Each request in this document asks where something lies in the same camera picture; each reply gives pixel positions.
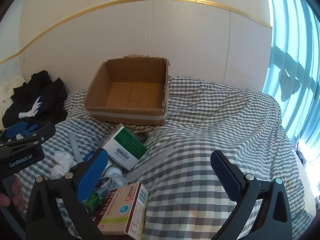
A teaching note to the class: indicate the black printed clothing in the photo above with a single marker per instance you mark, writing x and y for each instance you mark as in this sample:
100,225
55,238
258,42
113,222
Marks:
50,92

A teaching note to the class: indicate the grey checked blanket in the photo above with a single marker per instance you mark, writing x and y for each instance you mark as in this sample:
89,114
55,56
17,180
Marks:
212,130

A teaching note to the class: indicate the white round bottle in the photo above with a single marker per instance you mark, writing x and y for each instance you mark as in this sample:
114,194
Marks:
115,170

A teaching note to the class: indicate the green plastic packet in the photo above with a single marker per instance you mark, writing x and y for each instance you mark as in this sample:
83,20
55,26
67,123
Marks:
92,201

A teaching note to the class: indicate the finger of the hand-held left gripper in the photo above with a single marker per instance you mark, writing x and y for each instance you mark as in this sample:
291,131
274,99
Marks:
17,146
43,132

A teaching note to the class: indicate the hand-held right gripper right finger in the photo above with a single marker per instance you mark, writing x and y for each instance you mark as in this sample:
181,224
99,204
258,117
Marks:
225,177

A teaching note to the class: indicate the clear plastic tube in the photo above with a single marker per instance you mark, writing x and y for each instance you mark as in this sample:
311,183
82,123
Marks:
155,158

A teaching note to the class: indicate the white tissue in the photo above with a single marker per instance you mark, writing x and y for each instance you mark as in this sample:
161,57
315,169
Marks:
63,162

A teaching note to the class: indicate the grey translucent plastic stick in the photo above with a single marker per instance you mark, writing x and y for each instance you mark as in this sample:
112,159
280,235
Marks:
75,145

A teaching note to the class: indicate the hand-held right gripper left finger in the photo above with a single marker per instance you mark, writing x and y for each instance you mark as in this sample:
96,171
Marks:
92,176

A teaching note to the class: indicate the brown cardboard box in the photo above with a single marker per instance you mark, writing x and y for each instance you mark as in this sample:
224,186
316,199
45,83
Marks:
125,116

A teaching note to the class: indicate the white ornate headboard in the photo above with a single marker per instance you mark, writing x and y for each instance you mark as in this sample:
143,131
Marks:
7,90

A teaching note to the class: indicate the teal curtain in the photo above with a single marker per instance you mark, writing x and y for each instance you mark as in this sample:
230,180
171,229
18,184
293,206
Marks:
292,55

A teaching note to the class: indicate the pink and white medicine box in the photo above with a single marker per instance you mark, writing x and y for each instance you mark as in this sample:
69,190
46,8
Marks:
120,210

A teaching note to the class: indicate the person's left hand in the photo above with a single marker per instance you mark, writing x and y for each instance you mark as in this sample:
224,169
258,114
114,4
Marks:
18,192

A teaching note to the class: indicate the green and white medicine box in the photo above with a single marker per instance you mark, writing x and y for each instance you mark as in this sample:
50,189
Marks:
125,147

